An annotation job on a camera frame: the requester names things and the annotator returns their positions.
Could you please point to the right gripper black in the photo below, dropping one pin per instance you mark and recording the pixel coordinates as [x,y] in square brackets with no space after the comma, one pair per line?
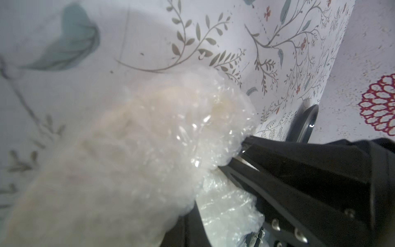
[339,194]

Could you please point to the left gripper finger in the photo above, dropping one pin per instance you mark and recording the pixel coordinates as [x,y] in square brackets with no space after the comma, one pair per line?
[188,232]

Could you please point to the floral table mat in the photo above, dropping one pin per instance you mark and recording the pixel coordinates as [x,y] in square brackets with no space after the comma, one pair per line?
[65,64]

